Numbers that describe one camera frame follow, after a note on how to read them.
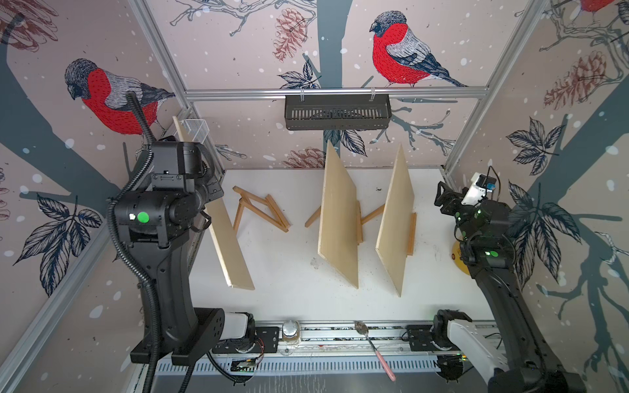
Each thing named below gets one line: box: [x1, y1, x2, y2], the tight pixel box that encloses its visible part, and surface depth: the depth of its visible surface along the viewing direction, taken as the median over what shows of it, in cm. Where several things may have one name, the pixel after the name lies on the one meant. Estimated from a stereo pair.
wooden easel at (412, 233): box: [406, 212, 417, 257], surface depth 93 cm
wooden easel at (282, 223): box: [232, 185, 290, 233], surface depth 91 cm
